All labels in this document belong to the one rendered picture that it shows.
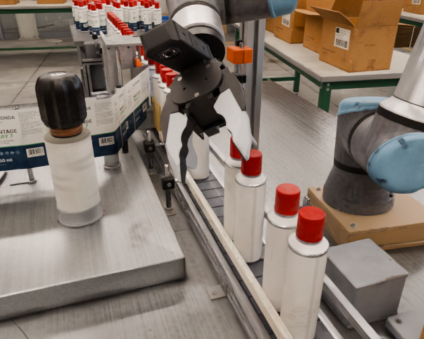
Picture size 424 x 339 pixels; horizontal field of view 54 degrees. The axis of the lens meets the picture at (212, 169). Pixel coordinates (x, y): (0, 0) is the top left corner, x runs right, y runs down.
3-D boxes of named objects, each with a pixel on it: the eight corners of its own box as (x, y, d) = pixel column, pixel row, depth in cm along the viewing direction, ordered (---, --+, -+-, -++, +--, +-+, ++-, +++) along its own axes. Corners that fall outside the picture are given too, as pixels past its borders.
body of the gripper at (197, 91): (252, 124, 54) (237, 59, 61) (224, 85, 48) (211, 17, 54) (200, 144, 57) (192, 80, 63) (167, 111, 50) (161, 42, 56)
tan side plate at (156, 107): (153, 124, 129) (151, 96, 125) (155, 124, 130) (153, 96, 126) (159, 136, 121) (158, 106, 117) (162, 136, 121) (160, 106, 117)
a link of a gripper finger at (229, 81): (259, 109, 47) (227, 66, 52) (254, 101, 46) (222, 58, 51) (225, 134, 48) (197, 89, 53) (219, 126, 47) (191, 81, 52)
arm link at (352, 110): (377, 146, 95) (385, 87, 90) (406, 170, 83) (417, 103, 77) (326, 149, 95) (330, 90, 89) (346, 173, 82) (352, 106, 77)
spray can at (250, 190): (228, 249, 77) (230, 148, 67) (254, 244, 78) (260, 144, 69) (239, 268, 72) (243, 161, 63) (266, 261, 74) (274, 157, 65)
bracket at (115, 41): (101, 39, 127) (101, 35, 126) (137, 37, 130) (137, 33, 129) (106, 47, 115) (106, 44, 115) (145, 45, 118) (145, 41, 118)
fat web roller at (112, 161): (102, 163, 109) (93, 93, 100) (120, 160, 110) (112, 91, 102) (104, 170, 105) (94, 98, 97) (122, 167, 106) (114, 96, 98)
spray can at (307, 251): (272, 323, 62) (283, 205, 52) (303, 314, 63) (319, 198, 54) (289, 351, 57) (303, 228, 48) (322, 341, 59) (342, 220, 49)
